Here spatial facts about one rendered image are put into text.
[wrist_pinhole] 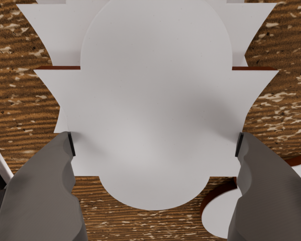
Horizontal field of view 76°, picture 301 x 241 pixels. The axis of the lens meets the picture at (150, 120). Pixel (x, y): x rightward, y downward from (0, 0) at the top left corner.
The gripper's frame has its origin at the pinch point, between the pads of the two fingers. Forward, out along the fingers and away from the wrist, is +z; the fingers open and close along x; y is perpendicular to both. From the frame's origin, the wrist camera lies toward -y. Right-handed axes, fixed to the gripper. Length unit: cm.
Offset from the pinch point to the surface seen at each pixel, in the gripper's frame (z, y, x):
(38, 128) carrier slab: 2.9, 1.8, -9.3
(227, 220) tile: 1.9, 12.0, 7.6
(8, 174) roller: 4.4, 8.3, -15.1
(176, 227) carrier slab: 2.9, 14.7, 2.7
